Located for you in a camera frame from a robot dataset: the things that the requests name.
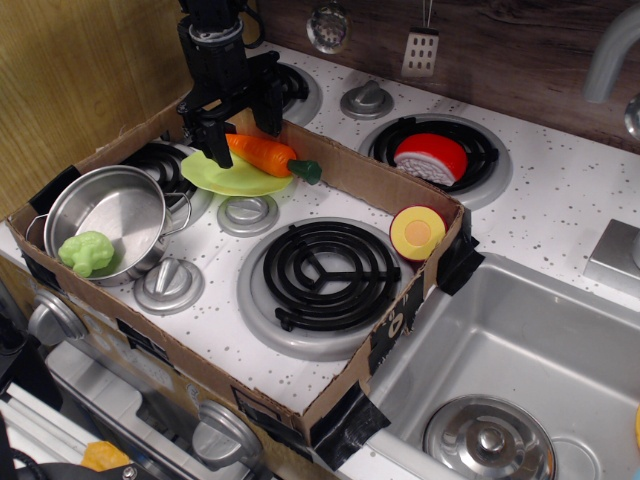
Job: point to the red toy cheese wedge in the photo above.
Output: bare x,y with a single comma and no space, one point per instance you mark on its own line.
432,157

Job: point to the silver metal pot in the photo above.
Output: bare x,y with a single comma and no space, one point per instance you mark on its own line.
124,204

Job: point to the front right black burner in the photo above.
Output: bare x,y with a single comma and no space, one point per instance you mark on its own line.
313,290

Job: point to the silver oven knob right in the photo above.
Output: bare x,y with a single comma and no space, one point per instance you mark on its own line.
221,439

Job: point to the silver sink basin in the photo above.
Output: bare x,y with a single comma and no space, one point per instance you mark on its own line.
567,357

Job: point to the hanging silver slotted spoon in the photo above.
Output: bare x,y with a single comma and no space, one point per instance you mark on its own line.
329,27

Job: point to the light green plastic plate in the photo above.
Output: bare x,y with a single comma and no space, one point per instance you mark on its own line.
242,179

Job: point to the back left black burner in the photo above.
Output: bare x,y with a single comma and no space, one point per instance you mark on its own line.
302,96

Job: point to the silver oven knob left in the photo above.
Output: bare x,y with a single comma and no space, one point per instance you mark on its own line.
52,321

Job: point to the silver stove knob centre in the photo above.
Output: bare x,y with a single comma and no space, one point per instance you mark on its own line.
247,216

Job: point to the hanging silver spatula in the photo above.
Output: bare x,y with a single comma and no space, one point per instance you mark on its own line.
421,47

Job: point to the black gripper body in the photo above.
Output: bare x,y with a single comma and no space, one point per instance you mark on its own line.
225,80

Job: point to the green toy broccoli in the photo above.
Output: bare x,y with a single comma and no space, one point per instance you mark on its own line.
86,252

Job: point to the silver stove knob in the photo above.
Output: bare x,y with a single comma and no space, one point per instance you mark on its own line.
367,102
247,216
170,287

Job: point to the silver stove knob front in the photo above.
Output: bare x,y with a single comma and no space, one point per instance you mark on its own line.
170,287

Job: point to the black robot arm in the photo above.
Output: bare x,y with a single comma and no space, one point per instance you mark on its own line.
219,16

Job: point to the orange toy carrot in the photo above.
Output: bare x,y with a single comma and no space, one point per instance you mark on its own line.
273,158

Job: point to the grey toy faucet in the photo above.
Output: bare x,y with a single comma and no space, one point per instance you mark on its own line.
610,54

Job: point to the front left black burner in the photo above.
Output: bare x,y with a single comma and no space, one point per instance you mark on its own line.
162,161

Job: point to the silver stove knob back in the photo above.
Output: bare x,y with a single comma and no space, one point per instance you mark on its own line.
367,102

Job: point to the yellow red toy fruit half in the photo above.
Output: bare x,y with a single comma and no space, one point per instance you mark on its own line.
416,231

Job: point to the silver pot lid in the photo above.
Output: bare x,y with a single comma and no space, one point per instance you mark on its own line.
483,437

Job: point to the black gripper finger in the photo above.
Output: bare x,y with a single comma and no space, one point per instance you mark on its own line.
267,108
210,137

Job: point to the silver oven knob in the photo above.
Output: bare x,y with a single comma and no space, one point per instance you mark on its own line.
221,439
52,321

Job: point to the yellow toy piece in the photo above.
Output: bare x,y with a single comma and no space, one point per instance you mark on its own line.
101,456

